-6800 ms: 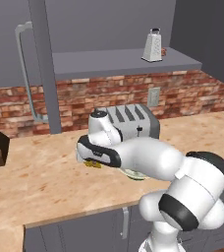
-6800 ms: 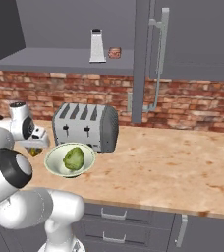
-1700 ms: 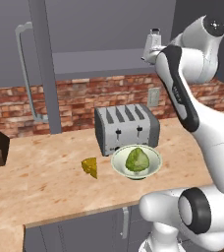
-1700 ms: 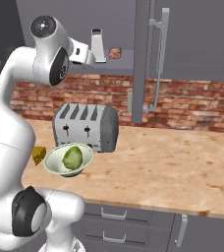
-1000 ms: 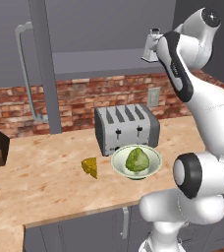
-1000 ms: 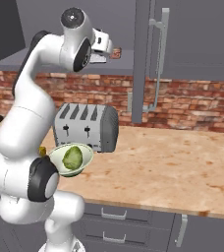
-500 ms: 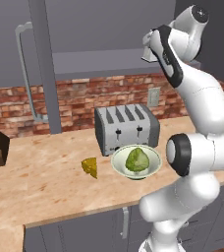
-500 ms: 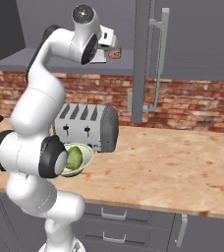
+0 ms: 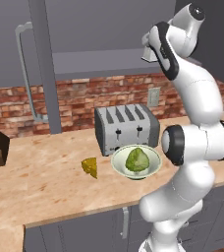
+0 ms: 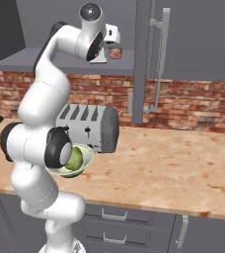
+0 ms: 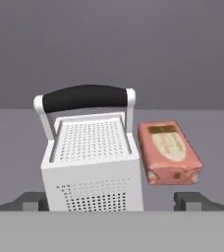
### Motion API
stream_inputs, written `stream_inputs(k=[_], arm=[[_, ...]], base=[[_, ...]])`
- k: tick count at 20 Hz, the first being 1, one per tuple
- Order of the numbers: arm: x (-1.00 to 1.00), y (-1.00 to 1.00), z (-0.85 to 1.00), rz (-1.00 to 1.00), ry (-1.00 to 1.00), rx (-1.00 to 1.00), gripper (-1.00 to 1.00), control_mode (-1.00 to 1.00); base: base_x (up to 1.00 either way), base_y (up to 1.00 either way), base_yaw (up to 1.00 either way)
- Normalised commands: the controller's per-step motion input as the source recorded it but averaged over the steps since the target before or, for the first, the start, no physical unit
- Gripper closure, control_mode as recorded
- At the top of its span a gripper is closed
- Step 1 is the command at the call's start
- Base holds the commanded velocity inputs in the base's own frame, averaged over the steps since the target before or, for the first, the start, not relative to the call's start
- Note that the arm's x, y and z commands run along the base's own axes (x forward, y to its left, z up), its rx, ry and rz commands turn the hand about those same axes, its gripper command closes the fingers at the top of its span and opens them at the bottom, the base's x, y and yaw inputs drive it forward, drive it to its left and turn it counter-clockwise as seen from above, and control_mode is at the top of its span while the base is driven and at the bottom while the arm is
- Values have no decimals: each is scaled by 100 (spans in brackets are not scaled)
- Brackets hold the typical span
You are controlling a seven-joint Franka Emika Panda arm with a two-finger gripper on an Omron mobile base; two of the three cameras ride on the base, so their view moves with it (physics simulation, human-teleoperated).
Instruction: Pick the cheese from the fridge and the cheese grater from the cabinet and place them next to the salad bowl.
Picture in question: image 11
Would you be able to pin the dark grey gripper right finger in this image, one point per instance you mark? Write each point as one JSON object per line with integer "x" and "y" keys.
{"x": 191, "y": 201}

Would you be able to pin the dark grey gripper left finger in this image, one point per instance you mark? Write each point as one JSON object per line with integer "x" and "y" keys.
{"x": 28, "y": 201}

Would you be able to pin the white box cheese grater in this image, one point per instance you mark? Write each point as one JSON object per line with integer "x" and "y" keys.
{"x": 91, "y": 157}

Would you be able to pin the pink wrapped packet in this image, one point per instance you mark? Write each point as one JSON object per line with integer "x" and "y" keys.
{"x": 169, "y": 152}

